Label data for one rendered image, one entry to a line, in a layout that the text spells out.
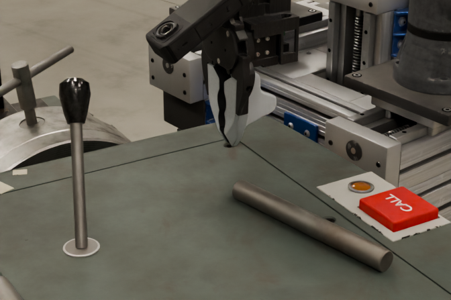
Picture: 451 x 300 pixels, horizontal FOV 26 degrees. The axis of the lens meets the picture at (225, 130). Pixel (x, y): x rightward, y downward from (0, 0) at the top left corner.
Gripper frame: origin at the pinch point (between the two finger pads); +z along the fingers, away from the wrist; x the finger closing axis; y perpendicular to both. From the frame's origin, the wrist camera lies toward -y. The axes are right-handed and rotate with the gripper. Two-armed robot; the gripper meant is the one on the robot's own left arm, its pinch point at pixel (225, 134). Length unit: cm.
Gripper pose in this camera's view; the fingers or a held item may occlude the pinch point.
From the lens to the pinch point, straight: 110.4
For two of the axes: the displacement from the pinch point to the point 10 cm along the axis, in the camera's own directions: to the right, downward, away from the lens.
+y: 8.7, -2.1, 4.5
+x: -5.0, -3.6, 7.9
